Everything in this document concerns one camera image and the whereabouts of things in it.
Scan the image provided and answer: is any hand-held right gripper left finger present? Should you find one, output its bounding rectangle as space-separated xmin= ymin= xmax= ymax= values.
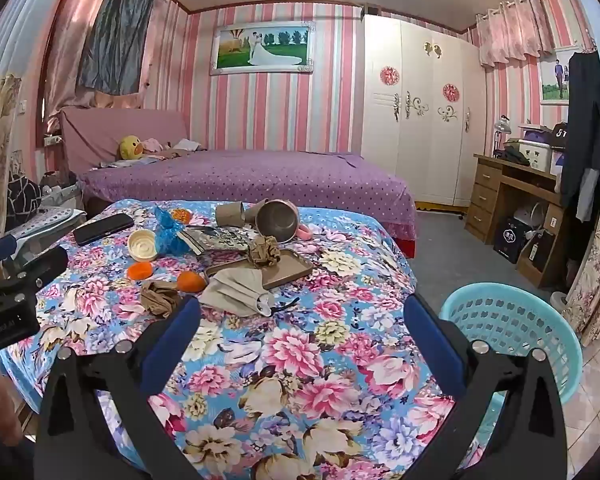
xmin=34 ymin=294 xmax=216 ymax=480

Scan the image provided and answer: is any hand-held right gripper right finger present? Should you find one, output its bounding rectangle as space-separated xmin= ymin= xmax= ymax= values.
xmin=402 ymin=291 xmax=568 ymax=480

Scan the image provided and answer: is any brown paper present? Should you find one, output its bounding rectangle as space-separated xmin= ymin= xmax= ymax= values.
xmin=140 ymin=280 xmax=183 ymax=318
xmin=248 ymin=235 xmax=281 ymax=268

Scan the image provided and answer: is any orange peel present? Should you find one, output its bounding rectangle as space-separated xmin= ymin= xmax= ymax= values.
xmin=176 ymin=271 xmax=207 ymax=293

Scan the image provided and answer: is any grey face mask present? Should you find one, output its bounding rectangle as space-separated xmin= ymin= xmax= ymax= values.
xmin=198 ymin=266 xmax=301 ymax=317

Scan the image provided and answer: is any blue plastic basket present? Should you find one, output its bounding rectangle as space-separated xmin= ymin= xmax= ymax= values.
xmin=439 ymin=282 xmax=585 ymax=443

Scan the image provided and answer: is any white round lid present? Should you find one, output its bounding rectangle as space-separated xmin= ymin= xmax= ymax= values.
xmin=127 ymin=229 xmax=159 ymax=262

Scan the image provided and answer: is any blue plastic bag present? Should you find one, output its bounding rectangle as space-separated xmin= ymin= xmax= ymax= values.
xmin=153 ymin=206 xmax=193 ymax=257

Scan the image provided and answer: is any grey printed packet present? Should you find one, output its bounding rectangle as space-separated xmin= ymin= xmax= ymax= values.
xmin=185 ymin=225 xmax=253 ymax=256

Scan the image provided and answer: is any cardboard tube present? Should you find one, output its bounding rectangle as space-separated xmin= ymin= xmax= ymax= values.
xmin=242 ymin=199 xmax=268 ymax=225
xmin=215 ymin=202 xmax=246 ymax=227

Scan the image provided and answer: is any black white patterned bag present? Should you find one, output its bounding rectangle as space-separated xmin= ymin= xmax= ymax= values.
xmin=7 ymin=165 xmax=43 ymax=231

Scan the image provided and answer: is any black phone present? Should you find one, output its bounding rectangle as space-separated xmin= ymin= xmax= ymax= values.
xmin=73 ymin=213 xmax=135 ymax=247

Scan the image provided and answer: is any black cardboard box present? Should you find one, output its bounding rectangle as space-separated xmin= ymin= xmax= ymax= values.
xmin=492 ymin=217 xmax=528 ymax=265

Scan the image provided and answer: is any brown phone case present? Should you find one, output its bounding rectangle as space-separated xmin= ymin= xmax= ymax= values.
xmin=205 ymin=247 xmax=315 ymax=291

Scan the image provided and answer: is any yellow duck plush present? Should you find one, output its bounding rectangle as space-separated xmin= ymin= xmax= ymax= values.
xmin=118 ymin=135 xmax=143 ymax=161

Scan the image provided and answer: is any pink headboard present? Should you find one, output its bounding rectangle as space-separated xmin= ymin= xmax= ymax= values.
xmin=59 ymin=106 xmax=190 ymax=181

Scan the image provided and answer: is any pink mug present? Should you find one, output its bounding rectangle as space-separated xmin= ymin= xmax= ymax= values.
xmin=255 ymin=199 xmax=311 ymax=240

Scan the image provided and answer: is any white small fan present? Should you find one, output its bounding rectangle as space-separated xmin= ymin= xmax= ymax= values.
xmin=512 ymin=202 xmax=548 ymax=233

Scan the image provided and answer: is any wooden desk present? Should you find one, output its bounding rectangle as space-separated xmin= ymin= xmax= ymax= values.
xmin=465 ymin=154 xmax=573 ymax=288

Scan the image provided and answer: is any purple dotted bed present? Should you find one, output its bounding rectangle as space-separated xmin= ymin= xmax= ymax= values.
xmin=77 ymin=150 xmax=418 ymax=256

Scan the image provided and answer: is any white wardrobe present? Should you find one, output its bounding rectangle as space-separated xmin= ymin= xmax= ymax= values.
xmin=361 ymin=12 xmax=488 ymax=208

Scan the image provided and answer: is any dark clothing pile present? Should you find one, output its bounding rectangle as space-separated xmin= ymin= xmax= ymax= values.
xmin=495 ymin=144 xmax=531 ymax=166

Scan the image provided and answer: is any pink satin curtain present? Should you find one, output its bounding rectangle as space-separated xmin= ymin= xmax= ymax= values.
xmin=42 ymin=0 xmax=111 ymax=131

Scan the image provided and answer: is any white storage box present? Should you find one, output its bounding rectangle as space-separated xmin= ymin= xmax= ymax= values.
xmin=517 ymin=140 xmax=566 ymax=173

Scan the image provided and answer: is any desk lamp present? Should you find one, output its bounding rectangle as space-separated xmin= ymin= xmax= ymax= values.
xmin=492 ymin=114 xmax=512 ymax=153

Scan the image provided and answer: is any grey curtain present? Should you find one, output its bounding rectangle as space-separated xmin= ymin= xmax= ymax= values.
xmin=76 ymin=0 xmax=156 ymax=96

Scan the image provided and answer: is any dark hanging coat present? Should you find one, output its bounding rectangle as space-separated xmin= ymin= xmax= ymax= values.
xmin=560 ymin=50 xmax=600 ymax=261

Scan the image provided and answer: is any pink floral valance curtain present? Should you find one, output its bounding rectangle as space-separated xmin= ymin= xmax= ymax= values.
xmin=476 ymin=0 xmax=556 ymax=68

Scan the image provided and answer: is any small wall photo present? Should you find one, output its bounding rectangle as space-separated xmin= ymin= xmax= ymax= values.
xmin=539 ymin=50 xmax=573 ymax=107

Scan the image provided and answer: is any framed wall picture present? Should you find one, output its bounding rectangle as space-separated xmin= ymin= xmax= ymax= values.
xmin=210 ymin=21 xmax=315 ymax=77

